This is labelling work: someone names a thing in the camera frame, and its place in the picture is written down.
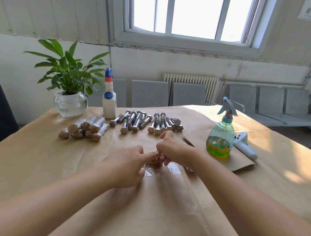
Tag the person's left hand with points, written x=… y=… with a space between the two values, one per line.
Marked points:
x=126 y=168

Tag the person's right hand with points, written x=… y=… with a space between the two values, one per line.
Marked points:
x=176 y=148

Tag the sheet of clear film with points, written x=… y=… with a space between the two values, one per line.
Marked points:
x=172 y=169

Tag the pile of steel bolts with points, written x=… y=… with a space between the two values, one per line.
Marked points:
x=146 y=121

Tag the green spray bottle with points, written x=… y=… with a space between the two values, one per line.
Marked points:
x=221 y=141

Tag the steel hex bolt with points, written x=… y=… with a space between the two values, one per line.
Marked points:
x=76 y=126

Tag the stack of brown paper sheets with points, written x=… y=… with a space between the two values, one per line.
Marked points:
x=240 y=158

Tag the person's left forearm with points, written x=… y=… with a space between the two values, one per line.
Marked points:
x=46 y=204

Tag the person's right forearm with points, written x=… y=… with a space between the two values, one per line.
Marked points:
x=252 y=199

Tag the grey chair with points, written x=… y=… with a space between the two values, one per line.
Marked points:
x=284 y=104
x=189 y=95
x=243 y=99
x=120 y=93
x=149 y=94

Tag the white glue bottle blue cap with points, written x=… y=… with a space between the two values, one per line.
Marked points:
x=110 y=104

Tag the white radiator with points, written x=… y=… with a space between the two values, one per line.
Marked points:
x=189 y=81

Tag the white handheld controller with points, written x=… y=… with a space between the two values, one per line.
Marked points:
x=245 y=145

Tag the round glass vase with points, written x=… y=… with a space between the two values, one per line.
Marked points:
x=71 y=104

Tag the large brown paper table cover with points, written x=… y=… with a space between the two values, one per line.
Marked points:
x=34 y=165

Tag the green leafy plant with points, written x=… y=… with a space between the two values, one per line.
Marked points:
x=68 y=68

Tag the white framed window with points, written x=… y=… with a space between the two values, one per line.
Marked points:
x=194 y=22

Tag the black trash bin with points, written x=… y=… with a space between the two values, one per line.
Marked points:
x=7 y=114

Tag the white vertical blind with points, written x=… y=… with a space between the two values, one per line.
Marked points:
x=48 y=19

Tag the small square wall sign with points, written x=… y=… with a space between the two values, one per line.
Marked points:
x=305 y=9

